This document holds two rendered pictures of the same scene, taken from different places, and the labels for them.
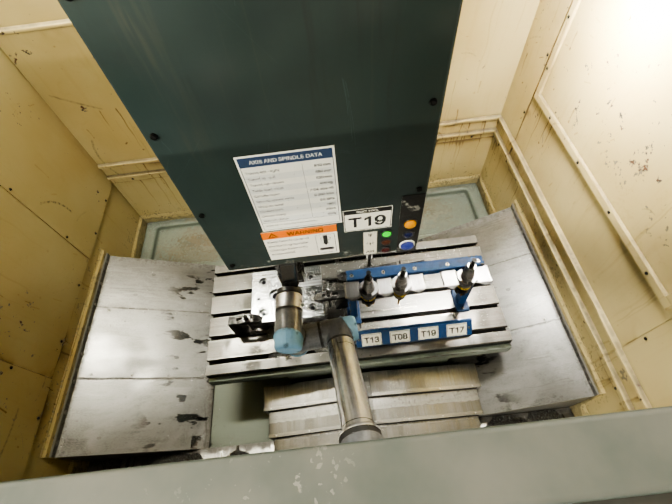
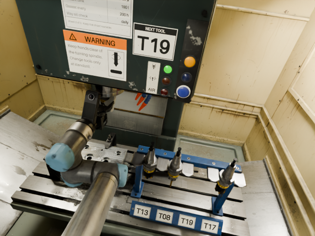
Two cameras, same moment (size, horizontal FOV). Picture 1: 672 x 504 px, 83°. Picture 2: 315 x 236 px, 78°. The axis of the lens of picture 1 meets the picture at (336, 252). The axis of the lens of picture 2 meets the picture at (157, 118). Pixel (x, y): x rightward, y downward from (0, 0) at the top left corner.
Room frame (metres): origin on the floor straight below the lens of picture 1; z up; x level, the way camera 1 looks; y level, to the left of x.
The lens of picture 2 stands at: (0.00, -0.13, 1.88)
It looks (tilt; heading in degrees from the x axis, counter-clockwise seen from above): 37 degrees down; 3
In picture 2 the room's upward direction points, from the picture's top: 8 degrees clockwise
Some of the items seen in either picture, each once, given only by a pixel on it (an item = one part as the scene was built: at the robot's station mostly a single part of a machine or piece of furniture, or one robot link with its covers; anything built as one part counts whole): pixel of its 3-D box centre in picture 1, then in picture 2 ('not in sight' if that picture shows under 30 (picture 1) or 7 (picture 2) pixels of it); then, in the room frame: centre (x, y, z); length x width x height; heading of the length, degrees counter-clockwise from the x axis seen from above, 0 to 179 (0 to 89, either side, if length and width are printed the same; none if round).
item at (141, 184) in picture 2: (352, 297); (138, 173); (0.63, -0.04, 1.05); 0.10 x 0.05 x 0.30; 179
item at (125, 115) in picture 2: not in sight; (132, 100); (1.11, 0.12, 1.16); 0.48 x 0.05 x 0.51; 89
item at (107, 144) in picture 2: not in sight; (110, 143); (0.87, 0.20, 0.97); 0.13 x 0.03 x 0.15; 179
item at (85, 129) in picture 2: (290, 302); (80, 133); (0.46, 0.14, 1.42); 0.08 x 0.05 x 0.08; 85
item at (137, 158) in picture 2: (352, 291); (138, 159); (0.57, -0.04, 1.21); 0.07 x 0.05 x 0.01; 179
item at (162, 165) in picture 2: (384, 287); (162, 164); (0.57, -0.15, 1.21); 0.07 x 0.05 x 0.01; 179
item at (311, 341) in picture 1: (300, 339); (78, 170); (0.39, 0.14, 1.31); 0.11 x 0.08 x 0.11; 94
